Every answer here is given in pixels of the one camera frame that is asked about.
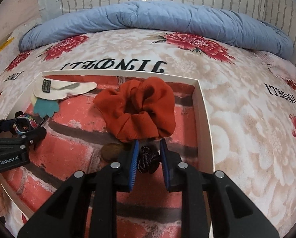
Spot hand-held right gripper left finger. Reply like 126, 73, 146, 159
17, 140, 140, 238

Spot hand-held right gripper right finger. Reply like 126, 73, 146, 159
159, 138, 279, 238

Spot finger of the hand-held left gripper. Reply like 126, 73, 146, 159
0, 118, 30, 137
0, 126, 47, 154

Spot multicoloured hair tie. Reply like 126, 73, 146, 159
13, 111, 39, 137

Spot dark braided hair tie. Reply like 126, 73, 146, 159
137, 146, 161, 174

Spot white tray with brick lining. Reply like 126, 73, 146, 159
0, 70, 215, 238

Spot teal hair clip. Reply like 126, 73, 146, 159
33, 99, 60, 117

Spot orange scrunchie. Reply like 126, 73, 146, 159
93, 77, 176, 143

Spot yellow board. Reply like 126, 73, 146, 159
0, 37, 15, 62

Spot blue duvet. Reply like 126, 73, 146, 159
18, 0, 294, 60

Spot floral pillow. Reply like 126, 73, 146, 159
255, 50, 296, 86

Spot brown hair tie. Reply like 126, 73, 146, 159
101, 142, 130, 161

